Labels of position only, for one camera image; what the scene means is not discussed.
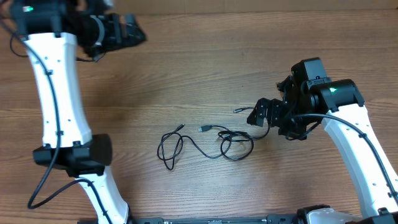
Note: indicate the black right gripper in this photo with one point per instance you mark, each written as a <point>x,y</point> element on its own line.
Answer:
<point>263,107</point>

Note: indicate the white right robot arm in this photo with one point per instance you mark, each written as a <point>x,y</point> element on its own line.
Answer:
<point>339,107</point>

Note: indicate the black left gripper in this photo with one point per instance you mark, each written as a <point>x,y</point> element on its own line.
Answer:
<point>117,40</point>

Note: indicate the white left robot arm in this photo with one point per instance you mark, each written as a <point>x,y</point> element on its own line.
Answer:
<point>51,32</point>

